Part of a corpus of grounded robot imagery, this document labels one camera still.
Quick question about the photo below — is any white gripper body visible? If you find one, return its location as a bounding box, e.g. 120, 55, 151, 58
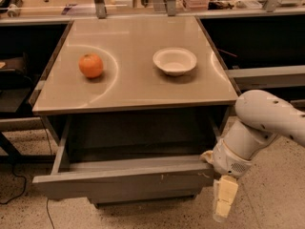
212, 138, 252, 178

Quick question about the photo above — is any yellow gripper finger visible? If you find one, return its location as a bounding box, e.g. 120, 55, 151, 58
213, 176, 238, 222
199, 150, 214, 164

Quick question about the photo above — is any grey top drawer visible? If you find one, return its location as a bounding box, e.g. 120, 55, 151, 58
33, 110, 219, 205

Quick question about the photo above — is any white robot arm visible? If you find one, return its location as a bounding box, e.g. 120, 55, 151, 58
200, 90, 305, 222

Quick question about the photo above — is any grey drawer cabinet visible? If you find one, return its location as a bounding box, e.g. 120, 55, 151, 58
29, 15, 243, 208

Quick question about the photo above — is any white paper bowl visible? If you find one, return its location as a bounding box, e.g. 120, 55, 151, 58
152, 48, 197, 76

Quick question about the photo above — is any orange fruit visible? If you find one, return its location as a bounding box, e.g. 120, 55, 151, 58
78, 53, 104, 78

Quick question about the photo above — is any black tool on bench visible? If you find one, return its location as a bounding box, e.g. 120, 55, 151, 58
0, 0, 23, 17

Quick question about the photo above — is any black floor cable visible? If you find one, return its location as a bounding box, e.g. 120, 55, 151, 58
0, 117, 56, 229

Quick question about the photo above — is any black table leg frame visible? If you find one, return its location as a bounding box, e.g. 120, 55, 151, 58
0, 132, 58, 164

